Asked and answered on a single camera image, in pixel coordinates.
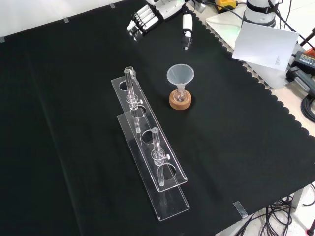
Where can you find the black yellow-labelled power adapter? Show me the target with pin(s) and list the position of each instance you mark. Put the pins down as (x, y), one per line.
(305, 60)

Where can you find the black tripod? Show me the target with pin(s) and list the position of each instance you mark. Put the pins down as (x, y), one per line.
(306, 39)

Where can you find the pale board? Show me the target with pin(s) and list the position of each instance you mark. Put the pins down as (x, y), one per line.
(221, 24)

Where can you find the clear acrylic funnel stand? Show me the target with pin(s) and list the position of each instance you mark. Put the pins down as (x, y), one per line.
(169, 196)

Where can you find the small glass round-bottom flask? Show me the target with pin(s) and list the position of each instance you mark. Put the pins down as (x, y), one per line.
(179, 96)

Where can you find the white paper sheet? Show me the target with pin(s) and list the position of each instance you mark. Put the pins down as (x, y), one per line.
(265, 45)

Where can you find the black bench cloth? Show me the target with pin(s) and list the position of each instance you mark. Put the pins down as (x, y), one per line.
(73, 123)

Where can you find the black plastic device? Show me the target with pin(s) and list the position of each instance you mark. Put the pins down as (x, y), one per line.
(299, 77)

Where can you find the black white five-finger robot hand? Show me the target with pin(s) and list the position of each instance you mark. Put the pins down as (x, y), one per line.
(167, 8)

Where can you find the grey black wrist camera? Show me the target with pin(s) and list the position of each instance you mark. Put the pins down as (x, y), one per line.
(200, 7)

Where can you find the grey bench leg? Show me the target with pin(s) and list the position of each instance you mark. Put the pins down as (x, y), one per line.
(299, 196)

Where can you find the clear glass weighing funnel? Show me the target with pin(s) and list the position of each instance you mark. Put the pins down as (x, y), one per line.
(131, 71)

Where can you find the yellow stop button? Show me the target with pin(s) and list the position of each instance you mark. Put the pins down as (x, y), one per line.
(226, 5)

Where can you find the translucent white plastic funnel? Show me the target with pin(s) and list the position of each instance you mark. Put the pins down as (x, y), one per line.
(180, 73)

